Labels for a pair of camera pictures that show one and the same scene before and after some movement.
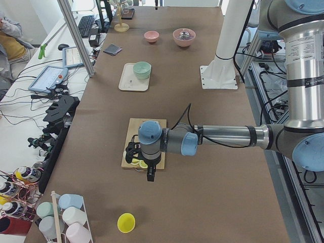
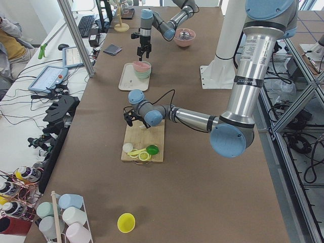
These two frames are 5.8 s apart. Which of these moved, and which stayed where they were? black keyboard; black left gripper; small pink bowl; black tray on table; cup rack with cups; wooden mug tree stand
Moved: black left gripper; small pink bowl
Stayed: black tray on table; cup rack with cups; wooden mug tree stand; black keyboard
